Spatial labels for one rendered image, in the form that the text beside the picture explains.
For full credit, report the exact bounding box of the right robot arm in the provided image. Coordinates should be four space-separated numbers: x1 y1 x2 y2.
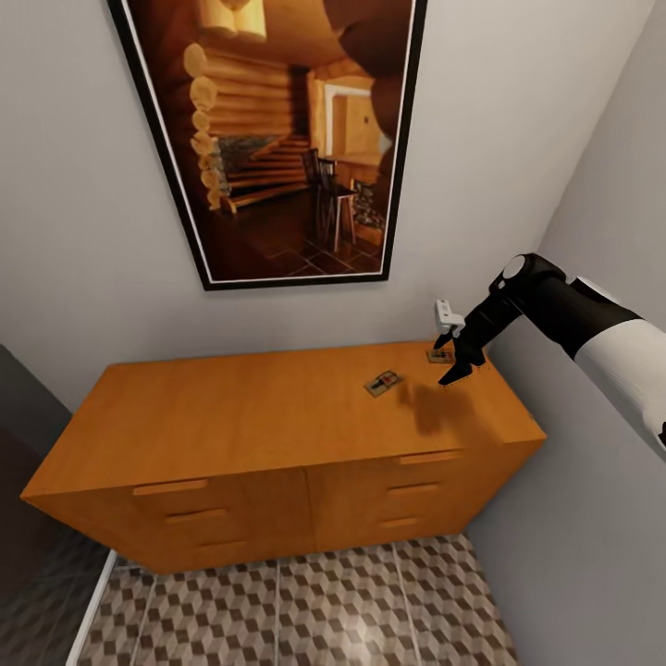
433 253 666 463

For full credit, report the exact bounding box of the mousetrap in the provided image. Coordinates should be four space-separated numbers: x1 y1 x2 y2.
365 369 402 397
426 349 457 366

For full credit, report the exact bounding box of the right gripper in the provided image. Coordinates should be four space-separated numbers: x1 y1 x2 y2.
434 305 503 386

